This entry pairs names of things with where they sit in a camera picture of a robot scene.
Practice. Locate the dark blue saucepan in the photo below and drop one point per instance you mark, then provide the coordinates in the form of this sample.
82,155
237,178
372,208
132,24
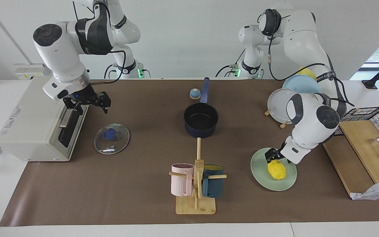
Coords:
201,120

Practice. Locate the yellow plate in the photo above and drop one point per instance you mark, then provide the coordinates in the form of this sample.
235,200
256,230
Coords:
308,73

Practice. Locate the wooden mug tree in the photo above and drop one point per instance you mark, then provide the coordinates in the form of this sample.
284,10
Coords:
196,205

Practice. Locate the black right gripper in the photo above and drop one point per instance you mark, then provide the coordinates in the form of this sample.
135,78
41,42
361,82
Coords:
81,97

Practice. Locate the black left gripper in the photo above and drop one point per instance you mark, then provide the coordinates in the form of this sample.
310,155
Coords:
273,155

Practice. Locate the pink ribbed mug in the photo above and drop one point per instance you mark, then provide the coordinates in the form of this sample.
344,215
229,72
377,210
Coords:
181,181

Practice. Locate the beige toaster oven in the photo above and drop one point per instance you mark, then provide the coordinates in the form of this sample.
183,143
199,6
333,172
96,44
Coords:
31,121

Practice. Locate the white power strip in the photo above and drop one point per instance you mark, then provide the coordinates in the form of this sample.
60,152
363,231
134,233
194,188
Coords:
28,70

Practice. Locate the wooden plate rack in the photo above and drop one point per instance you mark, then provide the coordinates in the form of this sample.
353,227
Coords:
284,125

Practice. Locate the brown table mat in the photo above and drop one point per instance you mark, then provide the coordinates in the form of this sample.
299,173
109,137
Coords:
137,184

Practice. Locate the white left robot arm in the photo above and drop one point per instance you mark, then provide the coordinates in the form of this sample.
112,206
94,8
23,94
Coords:
308,128

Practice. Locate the green plate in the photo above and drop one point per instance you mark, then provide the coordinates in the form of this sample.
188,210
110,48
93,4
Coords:
271,182

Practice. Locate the glass lid blue knob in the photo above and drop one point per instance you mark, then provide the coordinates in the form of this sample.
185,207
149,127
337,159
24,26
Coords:
111,140

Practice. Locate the dark teal mug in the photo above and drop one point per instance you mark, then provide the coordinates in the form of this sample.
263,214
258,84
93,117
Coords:
213,187

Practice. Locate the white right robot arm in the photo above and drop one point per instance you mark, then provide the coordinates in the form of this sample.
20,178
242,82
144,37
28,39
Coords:
58,56

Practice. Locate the grey plate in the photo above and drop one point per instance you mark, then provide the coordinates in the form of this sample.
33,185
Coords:
277,105

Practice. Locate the light blue plate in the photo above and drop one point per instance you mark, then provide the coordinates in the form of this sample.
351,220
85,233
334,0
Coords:
301,85

